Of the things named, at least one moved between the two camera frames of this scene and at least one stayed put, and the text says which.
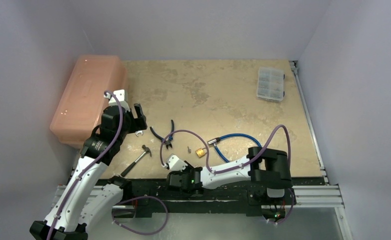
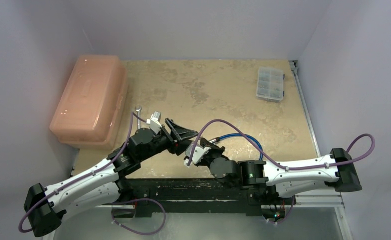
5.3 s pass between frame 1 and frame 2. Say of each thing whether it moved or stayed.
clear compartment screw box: stayed
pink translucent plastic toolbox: stayed
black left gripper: moved
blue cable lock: stayed
